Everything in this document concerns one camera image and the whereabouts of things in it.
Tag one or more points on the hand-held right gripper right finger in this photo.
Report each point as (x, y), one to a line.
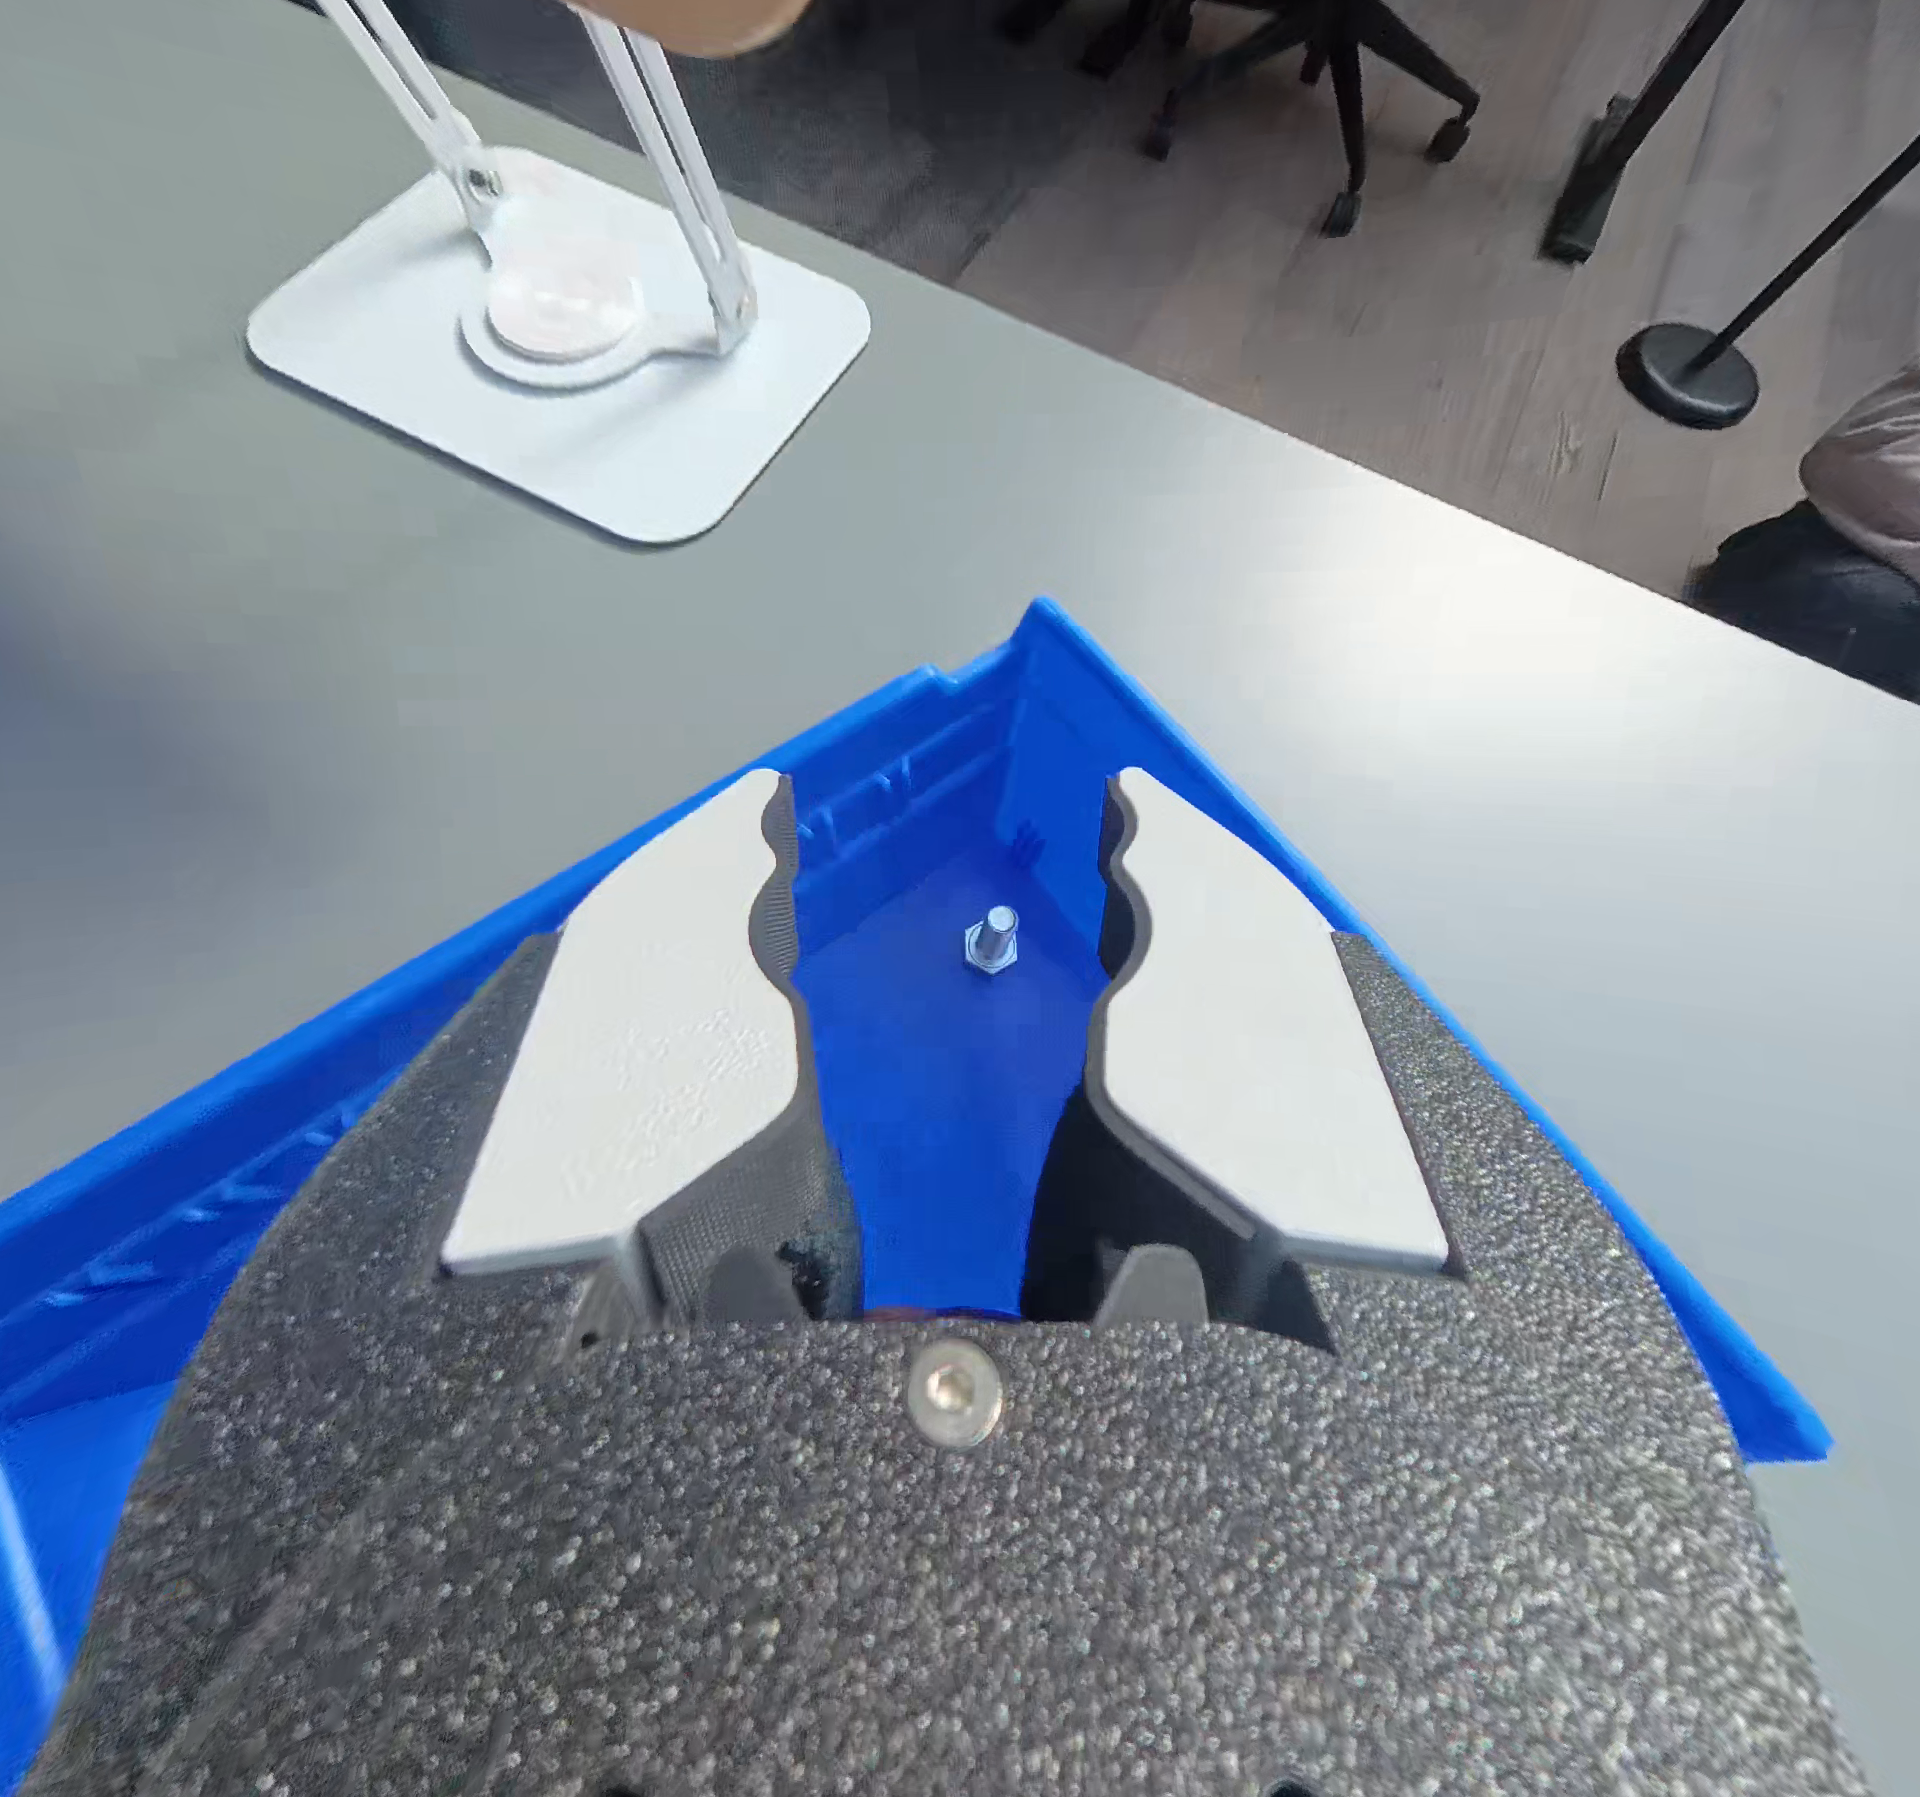
(1260, 1080)

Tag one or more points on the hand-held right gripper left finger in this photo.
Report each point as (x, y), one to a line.
(632, 1060)

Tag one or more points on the silver bolt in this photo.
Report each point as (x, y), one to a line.
(993, 944)

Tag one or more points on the blue plastic bin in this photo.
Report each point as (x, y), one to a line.
(929, 1080)

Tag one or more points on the black office chair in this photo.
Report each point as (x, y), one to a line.
(1348, 26)

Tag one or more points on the black table leg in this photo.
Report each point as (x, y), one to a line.
(1649, 90)

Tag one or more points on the black stanchion post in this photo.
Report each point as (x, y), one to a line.
(1686, 372)

